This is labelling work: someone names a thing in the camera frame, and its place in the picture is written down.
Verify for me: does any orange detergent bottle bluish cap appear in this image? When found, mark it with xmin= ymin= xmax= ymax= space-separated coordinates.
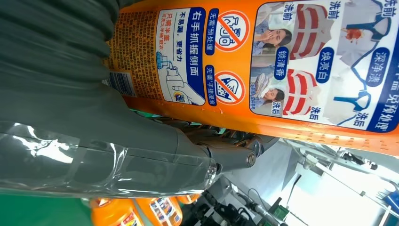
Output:
xmin=176 ymin=194 xmax=202 ymax=205

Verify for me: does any humanoid robot on gantry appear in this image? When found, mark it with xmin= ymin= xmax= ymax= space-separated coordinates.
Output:
xmin=184 ymin=184 xmax=290 ymax=226

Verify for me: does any white gantry frame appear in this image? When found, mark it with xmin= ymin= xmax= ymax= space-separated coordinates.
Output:
xmin=291 ymin=140 xmax=399 ymax=226

